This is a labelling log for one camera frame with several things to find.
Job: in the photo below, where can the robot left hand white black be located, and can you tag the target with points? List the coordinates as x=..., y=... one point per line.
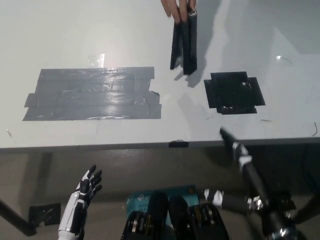
x=75, y=205

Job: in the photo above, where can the person's bare hand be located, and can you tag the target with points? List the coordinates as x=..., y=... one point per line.
x=180, y=7

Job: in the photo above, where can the robot right hand white black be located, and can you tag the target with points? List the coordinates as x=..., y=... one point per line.
x=237, y=147

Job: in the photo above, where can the black stapler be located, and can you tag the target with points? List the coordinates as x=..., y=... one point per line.
x=190, y=45

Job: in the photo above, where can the black tape piece on floor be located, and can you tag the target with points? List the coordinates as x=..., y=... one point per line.
x=45, y=212

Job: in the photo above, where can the large black tape patch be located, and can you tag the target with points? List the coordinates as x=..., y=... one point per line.
x=232, y=92

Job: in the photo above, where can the small black tape strip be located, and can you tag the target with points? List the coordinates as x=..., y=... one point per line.
x=178, y=144

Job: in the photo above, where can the black table leg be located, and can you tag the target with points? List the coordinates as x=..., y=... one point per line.
x=17, y=220
x=308, y=207

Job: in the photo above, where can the grey duct tape patch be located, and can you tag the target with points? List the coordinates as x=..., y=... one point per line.
x=95, y=95

